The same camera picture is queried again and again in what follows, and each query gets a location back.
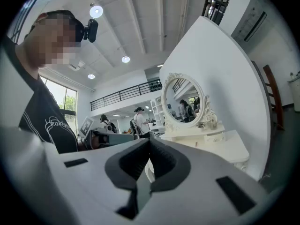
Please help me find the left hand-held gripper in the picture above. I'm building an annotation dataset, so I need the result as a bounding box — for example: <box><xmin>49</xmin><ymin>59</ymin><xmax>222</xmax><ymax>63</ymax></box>
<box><xmin>79</xmin><ymin>115</ymin><xmax>142</xmax><ymax>151</ymax></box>

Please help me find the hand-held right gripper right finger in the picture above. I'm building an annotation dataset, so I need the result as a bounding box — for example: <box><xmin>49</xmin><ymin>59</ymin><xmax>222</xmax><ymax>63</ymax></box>
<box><xmin>138</xmin><ymin>137</ymin><xmax>274</xmax><ymax>225</ymax></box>

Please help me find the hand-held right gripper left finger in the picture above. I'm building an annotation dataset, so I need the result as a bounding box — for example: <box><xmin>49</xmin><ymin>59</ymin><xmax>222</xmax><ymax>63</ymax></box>
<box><xmin>0</xmin><ymin>127</ymin><xmax>152</xmax><ymax>225</ymax></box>

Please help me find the white dressing table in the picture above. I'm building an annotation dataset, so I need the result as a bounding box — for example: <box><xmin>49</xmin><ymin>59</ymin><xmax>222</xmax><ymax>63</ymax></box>
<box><xmin>160</xmin><ymin>122</ymin><xmax>250</xmax><ymax>172</ymax></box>

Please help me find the white shelf unit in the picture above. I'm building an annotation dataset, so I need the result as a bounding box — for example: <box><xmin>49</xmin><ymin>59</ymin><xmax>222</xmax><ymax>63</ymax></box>
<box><xmin>150</xmin><ymin>96</ymin><xmax>166</xmax><ymax>135</ymax></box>

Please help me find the black mezzanine railing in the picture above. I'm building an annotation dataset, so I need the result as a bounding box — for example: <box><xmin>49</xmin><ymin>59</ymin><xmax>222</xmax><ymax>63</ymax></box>
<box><xmin>90</xmin><ymin>78</ymin><xmax>163</xmax><ymax>112</ymax></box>

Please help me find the large glass window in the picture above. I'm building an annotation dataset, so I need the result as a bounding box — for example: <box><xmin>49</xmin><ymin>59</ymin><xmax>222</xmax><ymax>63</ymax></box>
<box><xmin>39</xmin><ymin>75</ymin><xmax>78</xmax><ymax>135</ymax></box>

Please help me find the oval white framed mirror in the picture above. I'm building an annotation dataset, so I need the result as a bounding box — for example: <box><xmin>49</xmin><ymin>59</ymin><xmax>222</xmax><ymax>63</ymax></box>
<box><xmin>161</xmin><ymin>73</ymin><xmax>217</xmax><ymax>130</ymax></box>

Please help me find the black printed t-shirt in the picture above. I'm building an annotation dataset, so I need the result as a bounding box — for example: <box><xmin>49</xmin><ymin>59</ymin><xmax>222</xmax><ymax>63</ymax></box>
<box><xmin>0</xmin><ymin>35</ymin><xmax>79</xmax><ymax>154</ymax></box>

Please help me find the person's head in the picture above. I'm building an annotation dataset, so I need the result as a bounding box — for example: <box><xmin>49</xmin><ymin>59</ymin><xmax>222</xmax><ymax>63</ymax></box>
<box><xmin>15</xmin><ymin>10</ymin><xmax>85</xmax><ymax>79</ymax></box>

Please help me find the brown wooden chair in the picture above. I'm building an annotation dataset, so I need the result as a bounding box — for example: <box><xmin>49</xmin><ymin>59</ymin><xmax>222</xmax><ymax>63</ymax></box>
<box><xmin>262</xmin><ymin>64</ymin><xmax>285</xmax><ymax>131</ymax></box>

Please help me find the white cabinet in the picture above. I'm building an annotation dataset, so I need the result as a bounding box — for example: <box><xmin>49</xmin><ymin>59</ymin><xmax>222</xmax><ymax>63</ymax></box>
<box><xmin>287</xmin><ymin>71</ymin><xmax>300</xmax><ymax>113</ymax></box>

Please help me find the black barred railing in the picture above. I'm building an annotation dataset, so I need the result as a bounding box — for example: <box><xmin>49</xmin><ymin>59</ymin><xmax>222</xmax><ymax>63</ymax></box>
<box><xmin>201</xmin><ymin>0</ymin><xmax>235</xmax><ymax>26</ymax></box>

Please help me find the black head camera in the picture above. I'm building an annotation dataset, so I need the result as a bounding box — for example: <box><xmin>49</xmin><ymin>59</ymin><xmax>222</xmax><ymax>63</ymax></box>
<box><xmin>83</xmin><ymin>18</ymin><xmax>99</xmax><ymax>44</ymax></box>

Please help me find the wall air conditioner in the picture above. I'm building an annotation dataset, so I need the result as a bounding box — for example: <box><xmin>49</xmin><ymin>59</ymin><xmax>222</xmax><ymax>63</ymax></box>
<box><xmin>231</xmin><ymin>10</ymin><xmax>268</xmax><ymax>43</ymax></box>

